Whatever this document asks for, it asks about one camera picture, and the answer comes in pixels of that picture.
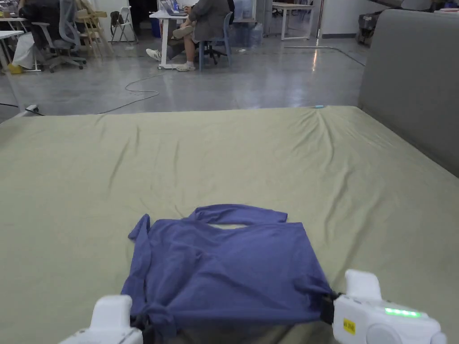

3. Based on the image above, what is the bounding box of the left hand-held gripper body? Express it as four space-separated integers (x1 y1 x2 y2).
56 294 156 344

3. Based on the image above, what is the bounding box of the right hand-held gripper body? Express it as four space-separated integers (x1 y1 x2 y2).
320 269 449 344

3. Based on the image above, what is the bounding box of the grey office chair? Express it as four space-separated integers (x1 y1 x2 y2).
30 0 88 74

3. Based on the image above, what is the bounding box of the clear blue water jug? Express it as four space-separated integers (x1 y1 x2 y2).
247 22 265 48

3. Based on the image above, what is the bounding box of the dark blue shirt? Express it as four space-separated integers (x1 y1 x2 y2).
121 203 333 338

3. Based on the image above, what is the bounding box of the grey padded headboard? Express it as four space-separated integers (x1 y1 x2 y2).
358 9 459 178

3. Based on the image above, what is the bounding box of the white folding chair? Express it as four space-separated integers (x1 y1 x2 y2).
109 6 139 46

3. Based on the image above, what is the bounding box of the blue plastic chair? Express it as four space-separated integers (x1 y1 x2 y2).
196 12 234 71

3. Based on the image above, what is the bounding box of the bed with pale green sheet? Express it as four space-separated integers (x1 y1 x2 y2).
0 105 459 344

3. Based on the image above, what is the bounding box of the white desk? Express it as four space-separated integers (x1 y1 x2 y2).
148 0 195 71

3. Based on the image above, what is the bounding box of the white table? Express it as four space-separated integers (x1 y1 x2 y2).
271 1 316 42
0 30 43 73

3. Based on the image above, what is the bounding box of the grey floor cable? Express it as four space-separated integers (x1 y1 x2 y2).
96 73 165 115

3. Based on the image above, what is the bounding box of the pale wooden chair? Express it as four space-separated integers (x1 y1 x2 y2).
73 0 115 59

